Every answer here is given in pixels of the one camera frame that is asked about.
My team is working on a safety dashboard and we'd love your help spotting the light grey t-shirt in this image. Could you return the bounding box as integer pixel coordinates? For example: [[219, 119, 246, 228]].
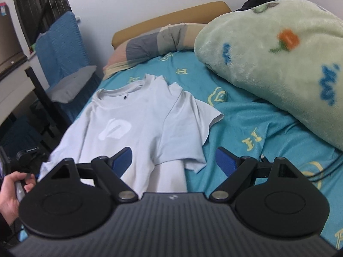
[[39, 74, 223, 196]]

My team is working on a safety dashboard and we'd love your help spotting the person's left hand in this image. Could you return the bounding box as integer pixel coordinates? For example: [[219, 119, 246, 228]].
[[1, 171, 36, 226]]

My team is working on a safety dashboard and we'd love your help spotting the teal patterned bed sheet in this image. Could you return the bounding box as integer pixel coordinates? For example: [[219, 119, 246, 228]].
[[95, 52, 342, 249]]

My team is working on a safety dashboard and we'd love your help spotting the white desk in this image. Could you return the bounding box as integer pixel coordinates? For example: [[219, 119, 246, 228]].
[[0, 61, 35, 124]]

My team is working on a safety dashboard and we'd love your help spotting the grey seat cushion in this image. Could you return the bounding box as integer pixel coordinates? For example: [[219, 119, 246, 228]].
[[47, 66, 96, 103]]

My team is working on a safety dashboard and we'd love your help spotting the blue covered chair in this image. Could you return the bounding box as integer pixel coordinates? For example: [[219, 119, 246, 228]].
[[24, 11, 102, 129]]

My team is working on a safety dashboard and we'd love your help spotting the brown refrigerator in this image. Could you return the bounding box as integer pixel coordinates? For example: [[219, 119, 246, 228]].
[[0, 2, 27, 76]]

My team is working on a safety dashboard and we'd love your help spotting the green fleece blanket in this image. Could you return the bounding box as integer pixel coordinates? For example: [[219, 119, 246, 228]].
[[194, 0, 342, 149]]

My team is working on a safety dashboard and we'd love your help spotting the dark window with grille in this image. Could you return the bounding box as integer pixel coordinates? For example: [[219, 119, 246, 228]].
[[14, 0, 71, 47]]

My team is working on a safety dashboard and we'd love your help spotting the striped pastel pillow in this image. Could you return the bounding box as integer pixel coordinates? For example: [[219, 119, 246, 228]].
[[103, 23, 205, 80]]

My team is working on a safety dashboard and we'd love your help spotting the mustard yellow headboard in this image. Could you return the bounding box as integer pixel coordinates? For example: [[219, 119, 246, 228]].
[[112, 1, 231, 49]]

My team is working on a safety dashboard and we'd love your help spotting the black cable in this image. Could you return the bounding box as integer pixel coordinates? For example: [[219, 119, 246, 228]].
[[259, 144, 343, 183]]

